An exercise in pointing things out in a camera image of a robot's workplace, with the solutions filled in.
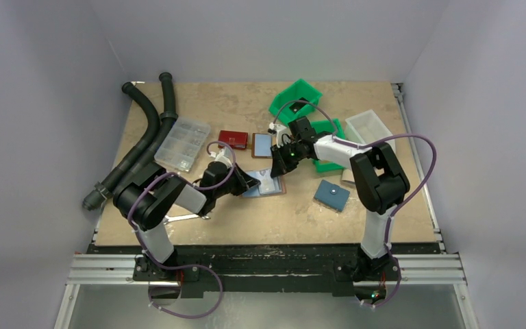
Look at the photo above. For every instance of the cream leather card holder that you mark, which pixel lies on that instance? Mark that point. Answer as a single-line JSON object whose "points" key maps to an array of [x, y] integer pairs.
{"points": [[347, 177]]}

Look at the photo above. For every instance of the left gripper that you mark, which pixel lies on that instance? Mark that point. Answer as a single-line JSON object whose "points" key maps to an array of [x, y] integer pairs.
{"points": [[239, 184]]}

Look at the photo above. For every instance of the clear white plastic bin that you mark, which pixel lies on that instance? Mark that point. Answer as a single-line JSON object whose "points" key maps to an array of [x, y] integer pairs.
{"points": [[365, 127]]}

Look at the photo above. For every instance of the small green plastic bin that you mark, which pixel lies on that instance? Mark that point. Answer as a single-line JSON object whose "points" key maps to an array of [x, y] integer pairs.
{"points": [[330, 155]]}

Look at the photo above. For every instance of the brown open card holder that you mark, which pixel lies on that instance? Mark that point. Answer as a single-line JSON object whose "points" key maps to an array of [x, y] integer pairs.
{"points": [[261, 145]]}

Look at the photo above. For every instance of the black VIP card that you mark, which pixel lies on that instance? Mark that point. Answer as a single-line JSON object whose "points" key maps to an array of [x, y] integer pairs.
{"points": [[299, 107]]}

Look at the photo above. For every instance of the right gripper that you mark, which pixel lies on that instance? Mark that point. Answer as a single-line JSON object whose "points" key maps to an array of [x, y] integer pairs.
{"points": [[285, 157]]}

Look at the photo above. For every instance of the red leather card holder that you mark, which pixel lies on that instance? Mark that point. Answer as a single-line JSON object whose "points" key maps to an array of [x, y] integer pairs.
{"points": [[235, 139]]}

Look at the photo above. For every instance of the blue leather card holder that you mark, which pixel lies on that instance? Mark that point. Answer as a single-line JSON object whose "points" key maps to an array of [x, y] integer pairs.
{"points": [[332, 195]]}

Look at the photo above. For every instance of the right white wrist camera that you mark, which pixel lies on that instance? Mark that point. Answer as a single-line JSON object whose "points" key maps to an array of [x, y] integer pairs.
{"points": [[280, 132]]}

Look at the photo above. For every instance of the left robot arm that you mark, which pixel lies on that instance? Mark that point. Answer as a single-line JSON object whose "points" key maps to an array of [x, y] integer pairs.
{"points": [[147, 198]]}

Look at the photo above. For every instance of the clear plastic organizer box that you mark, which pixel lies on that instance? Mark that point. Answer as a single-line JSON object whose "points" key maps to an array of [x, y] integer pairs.
{"points": [[180, 148]]}

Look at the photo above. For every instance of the pink leather card holder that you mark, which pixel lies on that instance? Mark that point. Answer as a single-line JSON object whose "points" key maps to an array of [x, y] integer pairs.
{"points": [[254, 192]]}

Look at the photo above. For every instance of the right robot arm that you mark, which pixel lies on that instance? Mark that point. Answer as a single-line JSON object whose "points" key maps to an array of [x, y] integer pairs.
{"points": [[380, 181]]}

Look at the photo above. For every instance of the silver wrench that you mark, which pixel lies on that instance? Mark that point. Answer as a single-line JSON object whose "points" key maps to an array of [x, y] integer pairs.
{"points": [[169, 219]]}

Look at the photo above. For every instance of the aluminium frame rail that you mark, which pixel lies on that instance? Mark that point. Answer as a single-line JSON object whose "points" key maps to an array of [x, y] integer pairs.
{"points": [[98, 291]]}

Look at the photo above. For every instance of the silver VIP card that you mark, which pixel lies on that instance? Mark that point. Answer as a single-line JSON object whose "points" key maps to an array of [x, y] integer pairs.
{"points": [[269, 186]]}

